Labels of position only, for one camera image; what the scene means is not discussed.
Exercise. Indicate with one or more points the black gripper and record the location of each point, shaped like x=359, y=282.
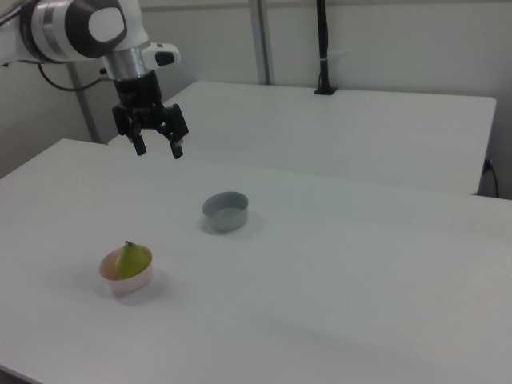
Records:
x=140, y=96

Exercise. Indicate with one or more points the green pear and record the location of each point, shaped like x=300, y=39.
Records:
x=132, y=262

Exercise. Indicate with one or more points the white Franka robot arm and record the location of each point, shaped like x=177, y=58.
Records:
x=60, y=32

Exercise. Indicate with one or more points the grey bowl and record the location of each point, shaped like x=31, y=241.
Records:
x=226, y=222

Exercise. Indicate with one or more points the pink bowl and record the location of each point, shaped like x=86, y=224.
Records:
x=132, y=286

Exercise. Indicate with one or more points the grey partition post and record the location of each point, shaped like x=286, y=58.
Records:
x=86, y=114
x=262, y=40

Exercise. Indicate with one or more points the black camera pole with base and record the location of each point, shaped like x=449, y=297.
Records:
x=323, y=40

